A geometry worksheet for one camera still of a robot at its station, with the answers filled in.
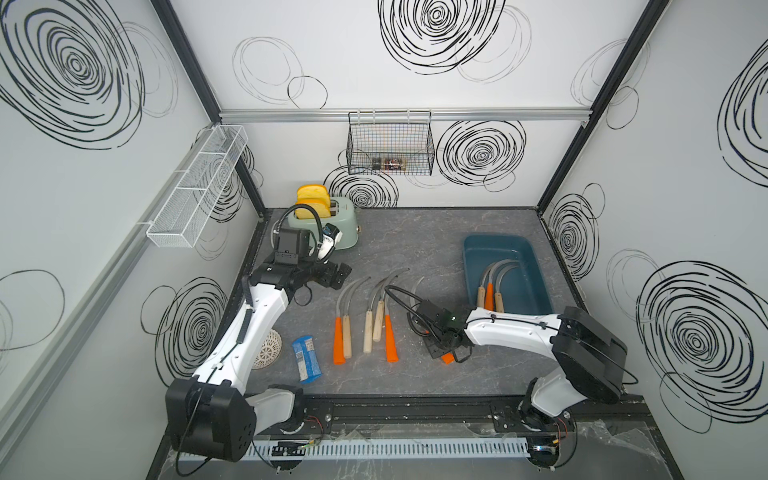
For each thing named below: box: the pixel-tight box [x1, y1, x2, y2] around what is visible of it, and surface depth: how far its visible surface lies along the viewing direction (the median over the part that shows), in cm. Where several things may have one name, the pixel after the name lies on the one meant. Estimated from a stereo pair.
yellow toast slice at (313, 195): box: [296, 184, 330, 206], surface depth 98 cm
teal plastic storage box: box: [463, 235, 553, 315], surface depth 102 cm
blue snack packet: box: [291, 335, 323, 384], surface depth 84 cm
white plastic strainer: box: [252, 328, 283, 370], surface depth 84 cm
